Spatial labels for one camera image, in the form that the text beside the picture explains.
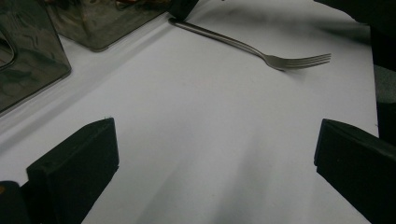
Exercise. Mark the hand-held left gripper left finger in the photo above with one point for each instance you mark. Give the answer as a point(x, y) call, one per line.
point(74, 168)

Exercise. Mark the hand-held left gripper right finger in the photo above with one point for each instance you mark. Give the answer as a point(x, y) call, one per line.
point(358, 168)

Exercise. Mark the translucent grey storage bin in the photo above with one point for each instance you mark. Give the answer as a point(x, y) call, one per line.
point(102, 25)
point(31, 53)

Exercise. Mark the steel fork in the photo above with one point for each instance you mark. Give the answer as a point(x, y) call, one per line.
point(280, 61)

